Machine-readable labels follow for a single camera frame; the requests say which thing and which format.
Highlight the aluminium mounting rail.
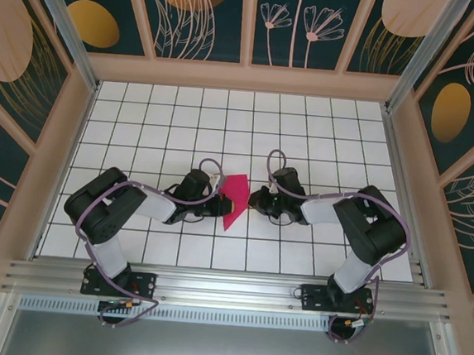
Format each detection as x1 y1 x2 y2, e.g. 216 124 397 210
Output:
1 250 457 330

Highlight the slotted metal cable tray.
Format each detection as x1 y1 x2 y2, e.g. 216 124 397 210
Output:
17 294 333 336

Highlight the aluminium corner post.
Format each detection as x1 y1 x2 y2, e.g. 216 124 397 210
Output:
13 0 109 92
385 0 474 121

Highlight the grey metal sheet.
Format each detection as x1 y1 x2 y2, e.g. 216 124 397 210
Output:
0 305 454 355

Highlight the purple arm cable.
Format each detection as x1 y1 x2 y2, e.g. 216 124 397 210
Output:
66 146 227 337
251 149 413 349

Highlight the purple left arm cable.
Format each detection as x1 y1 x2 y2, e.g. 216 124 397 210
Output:
66 146 227 337

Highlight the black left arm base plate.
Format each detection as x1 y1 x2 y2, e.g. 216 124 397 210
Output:
80 266 159 301

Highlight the aluminium side rail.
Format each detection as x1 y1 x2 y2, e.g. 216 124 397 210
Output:
29 75 102 266
366 104 446 289

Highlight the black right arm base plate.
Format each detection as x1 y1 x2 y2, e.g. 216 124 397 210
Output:
299 281 376 317

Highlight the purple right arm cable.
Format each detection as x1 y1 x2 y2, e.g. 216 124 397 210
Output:
251 149 413 349

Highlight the pink cloth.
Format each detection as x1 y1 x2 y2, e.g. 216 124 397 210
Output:
214 171 251 233

